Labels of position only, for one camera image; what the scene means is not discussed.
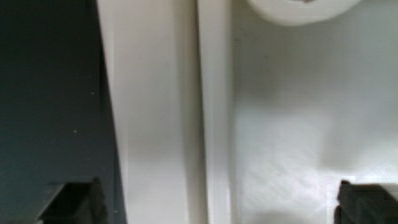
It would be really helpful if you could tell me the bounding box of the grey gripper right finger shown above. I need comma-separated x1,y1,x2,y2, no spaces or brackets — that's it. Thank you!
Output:
334,180,398,224

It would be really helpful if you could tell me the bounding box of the white square table top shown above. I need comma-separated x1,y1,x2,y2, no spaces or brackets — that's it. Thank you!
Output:
99,0,398,224

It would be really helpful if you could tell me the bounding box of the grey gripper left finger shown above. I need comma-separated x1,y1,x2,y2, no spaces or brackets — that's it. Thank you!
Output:
37,179,108,224

